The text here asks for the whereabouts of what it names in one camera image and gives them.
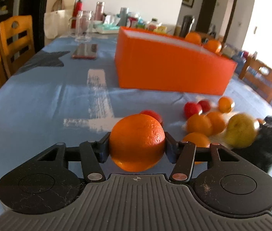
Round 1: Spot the orange cardboard box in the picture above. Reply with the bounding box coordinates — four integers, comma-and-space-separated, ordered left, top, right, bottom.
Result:
115, 27, 237, 95

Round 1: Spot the wooden chair behind bowl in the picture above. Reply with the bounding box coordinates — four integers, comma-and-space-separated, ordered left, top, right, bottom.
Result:
239, 56, 272, 103

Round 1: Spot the large orange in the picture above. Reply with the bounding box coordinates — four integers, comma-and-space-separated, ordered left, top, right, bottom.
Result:
109, 114, 165, 172

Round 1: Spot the pink bottle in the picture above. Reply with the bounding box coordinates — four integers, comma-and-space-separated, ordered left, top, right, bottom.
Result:
94, 2, 105, 21

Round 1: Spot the orange in bowl left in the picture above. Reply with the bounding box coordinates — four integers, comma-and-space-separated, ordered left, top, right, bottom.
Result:
185, 32, 202, 45

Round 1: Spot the smartphone red case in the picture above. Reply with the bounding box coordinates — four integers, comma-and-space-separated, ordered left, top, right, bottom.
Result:
71, 43, 98, 59

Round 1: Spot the small orange tangerine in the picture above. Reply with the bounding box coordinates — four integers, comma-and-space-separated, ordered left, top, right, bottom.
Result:
218, 96, 235, 113

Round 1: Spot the grey blue bottle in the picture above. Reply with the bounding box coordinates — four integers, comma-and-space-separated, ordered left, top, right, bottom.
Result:
118, 7, 129, 27

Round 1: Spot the red umbrella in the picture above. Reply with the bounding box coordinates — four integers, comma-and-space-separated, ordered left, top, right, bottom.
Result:
72, 0, 82, 28

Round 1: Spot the beige paper bag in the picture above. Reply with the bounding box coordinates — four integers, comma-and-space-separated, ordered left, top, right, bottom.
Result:
44, 0, 75, 40

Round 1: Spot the glass jar mug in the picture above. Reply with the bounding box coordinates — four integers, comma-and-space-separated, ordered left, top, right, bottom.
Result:
68, 10, 93, 43

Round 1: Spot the wooden chair far left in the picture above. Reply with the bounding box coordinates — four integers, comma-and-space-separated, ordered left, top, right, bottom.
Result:
0, 15, 35, 78

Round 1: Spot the red cherry tomato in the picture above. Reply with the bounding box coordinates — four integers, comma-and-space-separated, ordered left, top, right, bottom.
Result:
198, 100, 212, 113

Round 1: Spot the blue tablecloth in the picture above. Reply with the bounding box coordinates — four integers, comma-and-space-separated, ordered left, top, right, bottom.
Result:
0, 32, 272, 222

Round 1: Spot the orange in bowl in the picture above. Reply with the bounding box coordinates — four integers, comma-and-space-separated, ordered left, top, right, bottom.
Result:
185, 32, 202, 45
203, 39, 222, 54

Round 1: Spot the yellow pear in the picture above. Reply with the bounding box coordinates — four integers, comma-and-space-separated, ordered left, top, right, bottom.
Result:
224, 113, 260, 149

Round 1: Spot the black thermos bottle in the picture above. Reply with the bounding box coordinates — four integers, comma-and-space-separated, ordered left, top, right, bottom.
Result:
179, 15, 195, 38

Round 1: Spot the black cloth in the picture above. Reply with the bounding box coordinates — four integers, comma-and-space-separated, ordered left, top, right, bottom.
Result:
232, 116, 272, 173

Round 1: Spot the orange in bowl right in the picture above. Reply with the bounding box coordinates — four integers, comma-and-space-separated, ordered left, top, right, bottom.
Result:
203, 39, 222, 54

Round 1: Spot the red small fruit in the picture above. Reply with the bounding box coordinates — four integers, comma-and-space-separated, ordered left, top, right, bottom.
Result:
184, 102, 202, 119

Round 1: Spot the tissue box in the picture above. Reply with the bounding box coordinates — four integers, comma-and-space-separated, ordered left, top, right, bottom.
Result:
95, 24, 120, 34

